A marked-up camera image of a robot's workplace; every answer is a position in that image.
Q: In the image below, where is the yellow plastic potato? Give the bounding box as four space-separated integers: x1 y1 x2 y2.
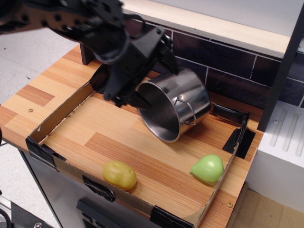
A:
103 161 137 190

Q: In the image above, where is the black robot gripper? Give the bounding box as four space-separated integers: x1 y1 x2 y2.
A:
95 26 179 110

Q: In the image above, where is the cardboard fence with black tape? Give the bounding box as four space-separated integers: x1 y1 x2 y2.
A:
26 83 250 228

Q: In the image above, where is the light wooden shelf board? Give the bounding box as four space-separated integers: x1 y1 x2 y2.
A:
123 0 290 58

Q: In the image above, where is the green plastic pear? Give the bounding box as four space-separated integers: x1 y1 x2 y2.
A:
190 154 224 182

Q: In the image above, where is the aluminium frame corner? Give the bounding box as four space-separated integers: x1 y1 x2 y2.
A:
0 195 11 219

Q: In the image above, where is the dark shelf side panel right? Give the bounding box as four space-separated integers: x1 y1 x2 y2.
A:
257 6 304 132

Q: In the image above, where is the white drainboard sink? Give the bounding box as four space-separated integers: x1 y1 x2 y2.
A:
246 101 304 212

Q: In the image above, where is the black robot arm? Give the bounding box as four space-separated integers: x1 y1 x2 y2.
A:
0 0 179 109

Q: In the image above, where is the dark shelf side panel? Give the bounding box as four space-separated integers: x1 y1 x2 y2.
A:
80 44 96 66
257 6 304 132

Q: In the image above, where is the dark shelf side panel left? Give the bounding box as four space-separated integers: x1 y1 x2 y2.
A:
80 44 96 66

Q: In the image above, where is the black control panel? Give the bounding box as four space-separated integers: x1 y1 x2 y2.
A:
76 200 155 228

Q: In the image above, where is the stainless steel pot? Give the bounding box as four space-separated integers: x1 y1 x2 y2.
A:
137 67 211 143

